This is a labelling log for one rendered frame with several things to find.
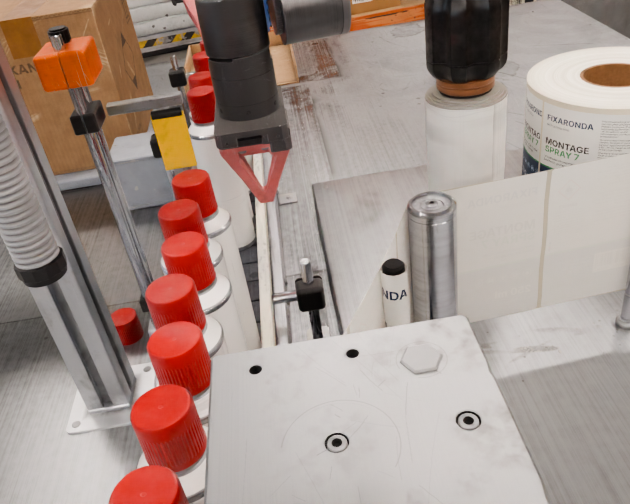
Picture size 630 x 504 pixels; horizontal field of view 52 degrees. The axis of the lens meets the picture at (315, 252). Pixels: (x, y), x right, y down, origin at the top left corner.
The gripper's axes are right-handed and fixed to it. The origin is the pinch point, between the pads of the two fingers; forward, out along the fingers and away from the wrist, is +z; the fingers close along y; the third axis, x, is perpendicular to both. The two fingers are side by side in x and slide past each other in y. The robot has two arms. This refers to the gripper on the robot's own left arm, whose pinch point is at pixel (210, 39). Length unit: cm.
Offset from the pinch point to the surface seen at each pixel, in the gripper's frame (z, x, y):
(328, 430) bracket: 48, -67, 8
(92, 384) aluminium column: 46, -24, -15
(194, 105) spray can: 17.8, -21.4, -1.0
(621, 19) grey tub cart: -64, 175, 161
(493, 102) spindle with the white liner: 25.2, -28.5, 29.4
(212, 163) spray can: 23.6, -17.9, -0.5
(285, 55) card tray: -23, 63, 12
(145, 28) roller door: -186, 348, -75
